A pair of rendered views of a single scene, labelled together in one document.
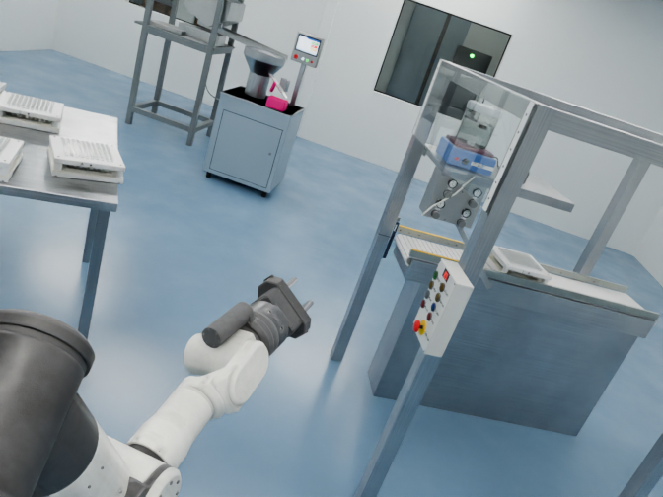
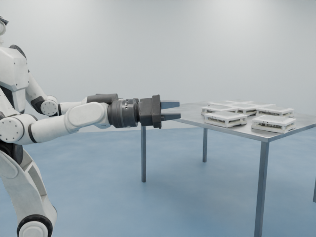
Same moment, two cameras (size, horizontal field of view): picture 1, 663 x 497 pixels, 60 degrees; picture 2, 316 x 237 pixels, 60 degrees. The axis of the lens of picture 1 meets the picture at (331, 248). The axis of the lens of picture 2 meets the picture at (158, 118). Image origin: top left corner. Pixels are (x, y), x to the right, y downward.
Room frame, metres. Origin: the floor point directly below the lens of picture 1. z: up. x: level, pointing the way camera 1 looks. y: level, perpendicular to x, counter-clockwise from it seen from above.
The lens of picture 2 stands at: (0.75, -0.78, 1.30)
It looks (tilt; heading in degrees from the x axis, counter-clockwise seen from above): 11 degrees down; 78
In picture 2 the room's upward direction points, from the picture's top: straight up
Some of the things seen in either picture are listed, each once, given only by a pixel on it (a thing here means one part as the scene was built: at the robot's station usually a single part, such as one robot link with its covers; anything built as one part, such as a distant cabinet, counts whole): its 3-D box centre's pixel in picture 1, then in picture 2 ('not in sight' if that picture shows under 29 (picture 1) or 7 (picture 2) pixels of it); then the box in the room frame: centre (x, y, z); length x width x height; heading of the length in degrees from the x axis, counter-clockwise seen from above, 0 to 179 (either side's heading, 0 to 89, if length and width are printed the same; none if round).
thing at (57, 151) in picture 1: (87, 153); (273, 120); (2.04, 1.00, 0.89); 0.25 x 0.24 x 0.02; 35
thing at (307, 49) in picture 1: (301, 71); not in sight; (5.12, 0.75, 1.07); 0.23 x 0.10 x 0.62; 88
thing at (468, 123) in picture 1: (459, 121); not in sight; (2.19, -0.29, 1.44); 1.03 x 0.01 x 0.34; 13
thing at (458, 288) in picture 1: (441, 307); not in sight; (1.66, -0.39, 0.94); 0.17 x 0.06 x 0.26; 13
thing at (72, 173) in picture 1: (85, 165); (273, 126); (2.04, 1.00, 0.84); 0.24 x 0.24 x 0.02; 35
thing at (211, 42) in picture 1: (203, 68); not in sight; (5.54, 1.72, 0.75); 1.43 x 1.06 x 1.50; 88
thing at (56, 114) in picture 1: (31, 106); (275, 109); (2.35, 1.43, 0.89); 0.25 x 0.24 x 0.02; 28
